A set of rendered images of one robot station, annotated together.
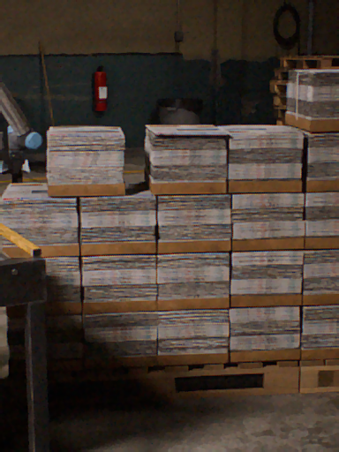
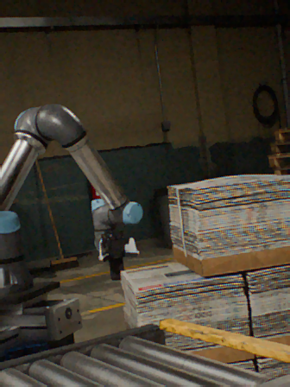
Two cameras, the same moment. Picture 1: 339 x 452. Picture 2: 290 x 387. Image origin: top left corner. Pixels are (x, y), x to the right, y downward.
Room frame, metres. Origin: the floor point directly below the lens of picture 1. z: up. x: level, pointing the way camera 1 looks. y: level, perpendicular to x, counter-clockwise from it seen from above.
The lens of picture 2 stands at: (1.05, 0.66, 1.15)
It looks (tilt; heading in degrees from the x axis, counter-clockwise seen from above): 3 degrees down; 358
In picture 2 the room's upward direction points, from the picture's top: 7 degrees counter-clockwise
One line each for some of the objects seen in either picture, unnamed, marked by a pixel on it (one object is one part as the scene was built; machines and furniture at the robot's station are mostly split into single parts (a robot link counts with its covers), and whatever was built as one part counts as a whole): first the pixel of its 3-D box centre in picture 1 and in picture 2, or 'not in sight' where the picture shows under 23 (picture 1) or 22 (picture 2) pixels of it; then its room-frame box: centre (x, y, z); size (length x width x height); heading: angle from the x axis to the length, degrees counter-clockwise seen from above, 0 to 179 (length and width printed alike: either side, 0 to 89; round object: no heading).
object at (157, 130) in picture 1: (184, 129); not in sight; (3.12, -0.03, 1.06); 0.37 x 0.29 x 0.01; 7
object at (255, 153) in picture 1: (256, 157); not in sight; (3.17, -0.32, 0.95); 0.38 x 0.29 x 0.23; 5
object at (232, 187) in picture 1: (256, 178); not in sight; (3.17, -0.32, 0.86); 0.38 x 0.29 x 0.04; 5
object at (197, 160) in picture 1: (183, 158); not in sight; (3.14, -0.02, 0.95); 0.38 x 0.29 x 0.23; 7
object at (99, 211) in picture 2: (18, 138); (106, 214); (3.60, 0.73, 0.98); 0.11 x 0.08 x 0.11; 39
